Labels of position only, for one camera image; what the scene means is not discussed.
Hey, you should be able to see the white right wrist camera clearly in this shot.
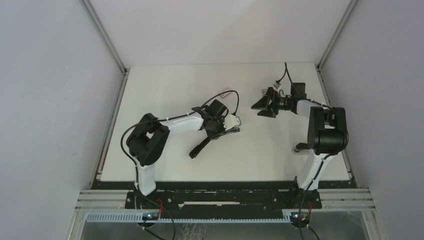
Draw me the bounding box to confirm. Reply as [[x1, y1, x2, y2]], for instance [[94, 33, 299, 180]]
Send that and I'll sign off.
[[272, 79, 282, 91]]

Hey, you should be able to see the aluminium frame rail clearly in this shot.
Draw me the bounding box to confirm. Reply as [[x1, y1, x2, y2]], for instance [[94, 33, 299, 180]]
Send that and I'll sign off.
[[75, 189, 376, 223]]

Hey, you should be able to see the red white staple box sleeve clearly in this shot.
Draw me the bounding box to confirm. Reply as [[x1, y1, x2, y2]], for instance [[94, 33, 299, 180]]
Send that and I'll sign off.
[[220, 87, 232, 99]]

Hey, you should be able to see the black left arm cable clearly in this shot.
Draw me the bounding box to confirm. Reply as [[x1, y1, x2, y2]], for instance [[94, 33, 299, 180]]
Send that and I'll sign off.
[[120, 90, 240, 173]]

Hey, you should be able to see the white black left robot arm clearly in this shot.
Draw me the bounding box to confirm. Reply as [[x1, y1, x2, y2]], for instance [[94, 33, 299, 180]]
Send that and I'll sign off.
[[120, 99, 241, 209]]

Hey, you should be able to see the black stapler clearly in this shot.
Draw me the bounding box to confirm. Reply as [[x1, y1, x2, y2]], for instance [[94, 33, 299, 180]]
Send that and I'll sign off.
[[188, 128, 240, 159]]

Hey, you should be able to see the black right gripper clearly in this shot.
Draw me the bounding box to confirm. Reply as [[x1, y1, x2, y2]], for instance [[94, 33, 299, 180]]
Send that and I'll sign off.
[[252, 86, 294, 118]]

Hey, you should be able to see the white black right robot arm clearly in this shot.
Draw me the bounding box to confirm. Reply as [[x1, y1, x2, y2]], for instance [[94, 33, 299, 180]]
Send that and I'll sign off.
[[251, 82, 349, 208]]

